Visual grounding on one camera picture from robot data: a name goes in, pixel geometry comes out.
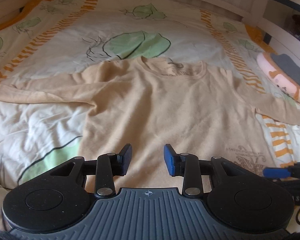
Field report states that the folded grey garment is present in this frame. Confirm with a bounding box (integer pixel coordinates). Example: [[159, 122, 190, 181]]
[[270, 53, 300, 86]]

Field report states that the beige knit sweater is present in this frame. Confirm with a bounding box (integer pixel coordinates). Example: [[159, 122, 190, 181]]
[[0, 57, 300, 187]]

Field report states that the white side cabinet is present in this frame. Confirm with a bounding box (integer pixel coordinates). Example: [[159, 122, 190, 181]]
[[252, 0, 300, 67]]

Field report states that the leaf patterned duvet cover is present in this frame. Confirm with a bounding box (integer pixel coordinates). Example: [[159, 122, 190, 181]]
[[0, 0, 300, 230]]

